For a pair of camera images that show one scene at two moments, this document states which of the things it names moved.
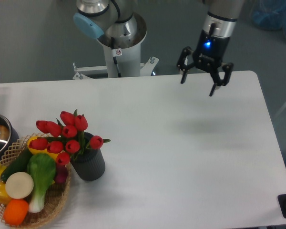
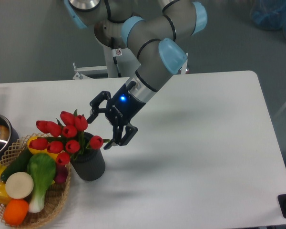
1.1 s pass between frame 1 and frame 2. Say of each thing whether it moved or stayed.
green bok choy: stayed
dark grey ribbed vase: stayed
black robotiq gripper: moved
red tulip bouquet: stayed
